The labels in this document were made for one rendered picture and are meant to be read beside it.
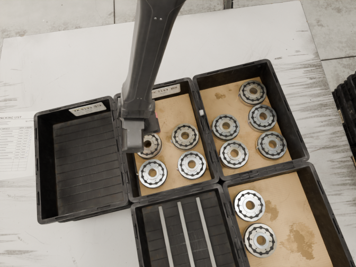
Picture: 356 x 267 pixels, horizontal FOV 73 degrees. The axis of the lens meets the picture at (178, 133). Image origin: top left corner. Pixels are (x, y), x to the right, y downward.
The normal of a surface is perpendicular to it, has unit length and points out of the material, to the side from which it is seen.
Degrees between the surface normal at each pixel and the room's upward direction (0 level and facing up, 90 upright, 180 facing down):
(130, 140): 21
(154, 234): 0
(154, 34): 89
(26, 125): 0
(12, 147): 0
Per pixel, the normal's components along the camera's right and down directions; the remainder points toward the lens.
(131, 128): 0.27, -0.25
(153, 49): 0.11, 0.94
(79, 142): -0.07, -0.31
